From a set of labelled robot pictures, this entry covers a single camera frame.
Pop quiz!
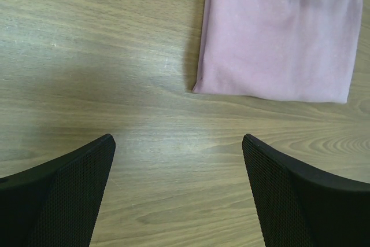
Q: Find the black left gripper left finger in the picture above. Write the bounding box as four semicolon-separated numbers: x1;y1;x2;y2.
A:
1;134;116;246

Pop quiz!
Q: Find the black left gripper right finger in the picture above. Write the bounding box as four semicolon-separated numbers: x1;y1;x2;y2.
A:
242;134;369;246

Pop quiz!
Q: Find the dusty pink graphic t-shirt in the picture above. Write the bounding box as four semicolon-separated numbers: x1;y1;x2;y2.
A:
193;0;363;104

